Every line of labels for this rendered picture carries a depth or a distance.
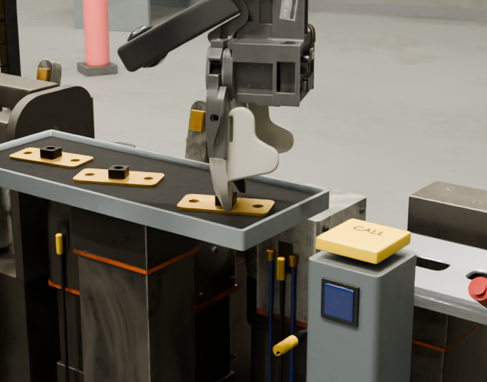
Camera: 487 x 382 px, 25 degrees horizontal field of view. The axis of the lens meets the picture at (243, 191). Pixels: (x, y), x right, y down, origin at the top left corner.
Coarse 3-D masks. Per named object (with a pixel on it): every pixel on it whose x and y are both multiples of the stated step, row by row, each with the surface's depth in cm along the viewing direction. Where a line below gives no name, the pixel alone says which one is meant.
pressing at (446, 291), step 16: (416, 240) 137; (432, 240) 137; (448, 240) 138; (240, 256) 134; (416, 256) 132; (432, 256) 132; (448, 256) 132; (464, 256) 132; (480, 256) 132; (416, 272) 127; (432, 272) 127; (448, 272) 127; (464, 272) 127; (480, 272) 128; (416, 288) 122; (432, 288) 123; (448, 288) 123; (464, 288) 123; (416, 304) 121; (432, 304) 120; (448, 304) 119; (464, 304) 118; (480, 304) 118; (480, 320) 117
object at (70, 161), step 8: (16, 152) 116; (24, 152) 116; (32, 152) 116; (40, 152) 114; (48, 152) 113; (56, 152) 114; (64, 152) 116; (24, 160) 114; (32, 160) 113; (40, 160) 113; (48, 160) 113; (56, 160) 113; (64, 160) 113; (72, 160) 113; (80, 160) 113; (88, 160) 113; (72, 168) 111
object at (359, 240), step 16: (352, 224) 96; (368, 224) 96; (320, 240) 93; (336, 240) 92; (352, 240) 92; (368, 240) 92; (384, 240) 92; (400, 240) 93; (352, 256) 91; (368, 256) 90; (384, 256) 91
